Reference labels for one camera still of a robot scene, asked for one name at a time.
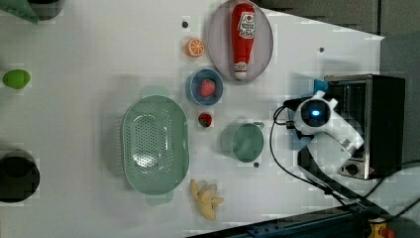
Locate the blue glass oven door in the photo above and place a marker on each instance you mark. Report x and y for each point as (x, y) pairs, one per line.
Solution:
(299, 140)

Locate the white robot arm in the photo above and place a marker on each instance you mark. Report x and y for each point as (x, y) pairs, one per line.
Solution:
(334, 142)

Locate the black toaster oven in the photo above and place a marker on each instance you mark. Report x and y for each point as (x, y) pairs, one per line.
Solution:
(374, 104)

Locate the red strawberry on table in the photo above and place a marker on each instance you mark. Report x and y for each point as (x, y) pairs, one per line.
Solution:
(205, 120)

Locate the red strawberry in bowl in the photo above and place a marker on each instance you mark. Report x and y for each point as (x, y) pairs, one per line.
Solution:
(207, 87)

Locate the blue bowl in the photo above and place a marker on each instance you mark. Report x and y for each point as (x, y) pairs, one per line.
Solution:
(194, 87)

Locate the green cup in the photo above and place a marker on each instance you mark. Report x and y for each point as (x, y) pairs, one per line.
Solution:
(243, 142)

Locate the green perforated colander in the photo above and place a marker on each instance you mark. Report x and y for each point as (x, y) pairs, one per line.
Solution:
(154, 139)

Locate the orange slice toy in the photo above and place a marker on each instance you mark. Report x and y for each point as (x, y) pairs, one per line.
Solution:
(194, 48)

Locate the yellow banana toy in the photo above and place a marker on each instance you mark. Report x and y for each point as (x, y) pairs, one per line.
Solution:
(206, 199)

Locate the grey round plate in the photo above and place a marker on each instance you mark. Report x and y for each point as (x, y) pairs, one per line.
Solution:
(219, 41)

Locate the red ketchup bottle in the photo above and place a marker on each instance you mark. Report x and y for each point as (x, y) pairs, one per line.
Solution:
(243, 30)

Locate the black cylinder lower left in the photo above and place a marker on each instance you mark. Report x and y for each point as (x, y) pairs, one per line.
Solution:
(19, 176)

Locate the green lime toy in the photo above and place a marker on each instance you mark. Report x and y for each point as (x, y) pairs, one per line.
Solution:
(16, 78)

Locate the green object top left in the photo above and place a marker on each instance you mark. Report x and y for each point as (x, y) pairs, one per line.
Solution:
(33, 11)

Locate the blue metal frame rail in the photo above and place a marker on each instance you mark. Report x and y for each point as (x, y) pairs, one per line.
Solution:
(350, 221)

